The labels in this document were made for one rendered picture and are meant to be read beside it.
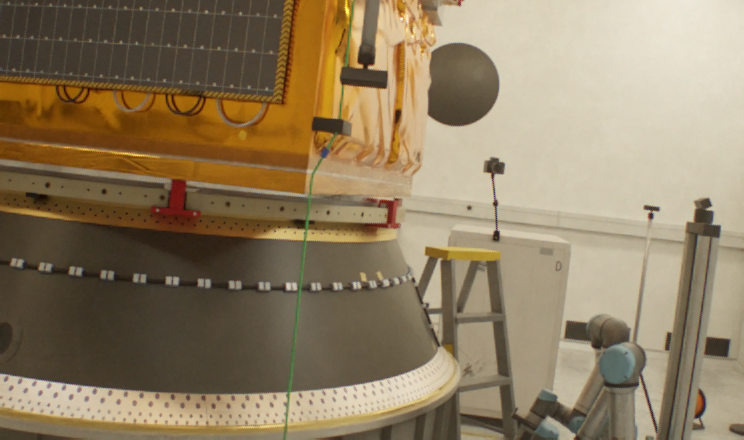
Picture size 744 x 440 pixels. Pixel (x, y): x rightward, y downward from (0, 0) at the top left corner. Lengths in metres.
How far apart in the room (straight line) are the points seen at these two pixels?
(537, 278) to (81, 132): 4.49
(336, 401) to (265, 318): 0.29
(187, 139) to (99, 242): 0.41
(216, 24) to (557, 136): 8.41
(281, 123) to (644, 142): 8.61
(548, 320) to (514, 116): 4.45
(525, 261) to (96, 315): 4.35
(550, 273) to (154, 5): 4.55
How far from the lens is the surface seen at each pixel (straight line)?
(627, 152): 10.04
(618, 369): 2.53
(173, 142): 1.80
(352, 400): 2.09
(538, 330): 5.97
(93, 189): 2.03
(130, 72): 1.81
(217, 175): 1.75
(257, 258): 2.06
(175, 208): 1.99
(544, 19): 10.15
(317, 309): 2.11
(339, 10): 1.77
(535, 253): 5.89
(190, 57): 1.76
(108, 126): 1.88
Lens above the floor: 1.78
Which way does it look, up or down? 2 degrees down
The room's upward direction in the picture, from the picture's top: 6 degrees clockwise
